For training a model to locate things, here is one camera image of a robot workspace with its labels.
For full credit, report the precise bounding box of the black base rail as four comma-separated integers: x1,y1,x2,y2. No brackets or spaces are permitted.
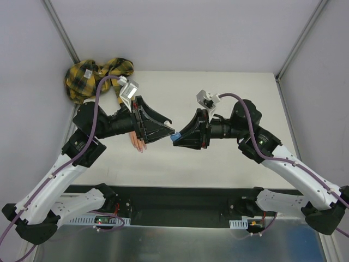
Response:
67,184,305,227

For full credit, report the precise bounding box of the left aluminium frame post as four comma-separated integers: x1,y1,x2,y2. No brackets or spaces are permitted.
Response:
41,0,81,63

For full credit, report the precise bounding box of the right aluminium frame post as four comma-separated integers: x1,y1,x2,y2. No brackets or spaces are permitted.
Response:
275,0,331,83

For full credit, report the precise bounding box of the left white cable duct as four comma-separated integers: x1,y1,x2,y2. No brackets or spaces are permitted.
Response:
70,215,131,226

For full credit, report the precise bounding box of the purple cable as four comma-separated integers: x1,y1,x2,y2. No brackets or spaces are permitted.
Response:
0,75,122,261
218,93,349,237

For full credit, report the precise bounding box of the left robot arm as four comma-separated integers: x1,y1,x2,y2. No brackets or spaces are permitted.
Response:
2,96,175,245

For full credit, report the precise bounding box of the white cable duct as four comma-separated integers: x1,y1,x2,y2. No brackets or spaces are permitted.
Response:
70,215,131,226
228,218,265,230

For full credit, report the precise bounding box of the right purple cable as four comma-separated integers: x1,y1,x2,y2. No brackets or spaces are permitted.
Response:
218,93,349,237

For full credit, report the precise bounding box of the yellow plaid shirt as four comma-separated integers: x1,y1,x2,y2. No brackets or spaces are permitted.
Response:
64,58,134,104

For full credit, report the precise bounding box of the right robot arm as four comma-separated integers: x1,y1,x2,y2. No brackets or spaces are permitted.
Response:
171,99,348,235

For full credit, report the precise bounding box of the mannequin hand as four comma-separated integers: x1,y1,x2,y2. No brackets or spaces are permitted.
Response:
129,132,147,153

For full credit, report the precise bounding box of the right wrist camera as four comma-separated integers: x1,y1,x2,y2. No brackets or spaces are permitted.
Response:
196,90,221,120

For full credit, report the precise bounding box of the blue nail polish bottle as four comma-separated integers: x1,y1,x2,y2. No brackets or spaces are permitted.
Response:
170,132,182,142

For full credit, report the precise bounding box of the aluminium frame post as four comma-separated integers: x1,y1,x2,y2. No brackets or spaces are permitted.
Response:
275,0,331,83
41,0,81,63

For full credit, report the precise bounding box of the right white cable duct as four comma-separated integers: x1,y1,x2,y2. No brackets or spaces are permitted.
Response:
228,218,265,230

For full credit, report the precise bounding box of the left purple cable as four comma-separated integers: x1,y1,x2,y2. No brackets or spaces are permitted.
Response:
0,75,122,261

